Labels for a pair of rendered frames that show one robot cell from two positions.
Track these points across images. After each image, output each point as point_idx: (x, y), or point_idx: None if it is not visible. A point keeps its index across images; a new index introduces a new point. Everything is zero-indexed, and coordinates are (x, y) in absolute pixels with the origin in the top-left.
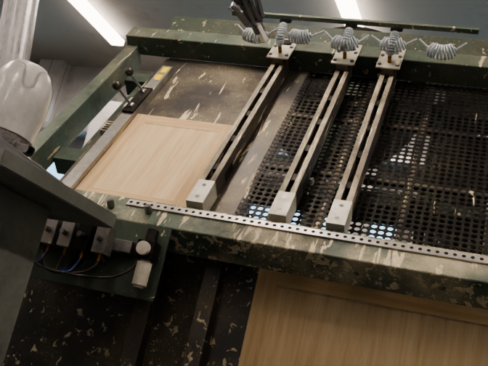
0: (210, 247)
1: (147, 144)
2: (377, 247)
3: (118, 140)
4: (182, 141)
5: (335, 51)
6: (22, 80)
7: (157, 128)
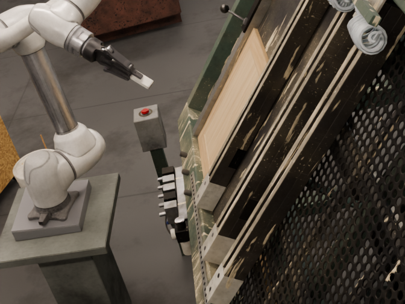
0: None
1: (237, 85)
2: None
3: (232, 71)
4: (247, 90)
5: None
6: (25, 180)
7: (249, 59)
